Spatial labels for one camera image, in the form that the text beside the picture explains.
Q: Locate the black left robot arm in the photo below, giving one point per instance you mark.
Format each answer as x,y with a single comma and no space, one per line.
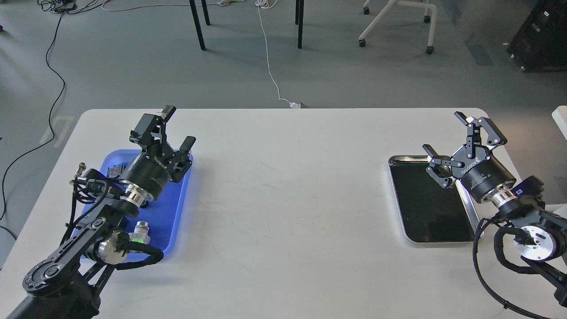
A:
68,283

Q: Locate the black table leg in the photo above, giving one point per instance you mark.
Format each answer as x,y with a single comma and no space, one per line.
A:
299,16
196,21

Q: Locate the yellow push button switch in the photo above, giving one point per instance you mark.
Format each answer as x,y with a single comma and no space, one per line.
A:
115,171

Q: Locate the black table leg left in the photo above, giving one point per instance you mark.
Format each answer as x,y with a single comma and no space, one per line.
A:
196,21

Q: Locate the blue plastic tray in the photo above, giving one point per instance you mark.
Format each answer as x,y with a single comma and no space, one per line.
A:
163,215

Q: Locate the white table corner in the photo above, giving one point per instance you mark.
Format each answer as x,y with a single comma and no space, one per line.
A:
560,117

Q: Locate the silver metal tray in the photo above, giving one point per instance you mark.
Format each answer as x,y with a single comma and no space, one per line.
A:
429,214

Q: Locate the green silver push button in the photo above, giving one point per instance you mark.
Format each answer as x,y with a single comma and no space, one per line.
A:
140,233

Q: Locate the black table leg right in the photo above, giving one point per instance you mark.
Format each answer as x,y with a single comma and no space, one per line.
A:
299,16

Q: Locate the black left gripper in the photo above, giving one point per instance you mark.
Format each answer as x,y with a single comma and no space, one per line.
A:
157,164

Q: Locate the black equipment case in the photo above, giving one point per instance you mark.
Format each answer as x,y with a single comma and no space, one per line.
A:
540,43

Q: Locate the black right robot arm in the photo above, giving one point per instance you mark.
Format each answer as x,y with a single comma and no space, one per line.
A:
528,235

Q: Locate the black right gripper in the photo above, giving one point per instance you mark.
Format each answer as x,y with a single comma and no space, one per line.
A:
481,173

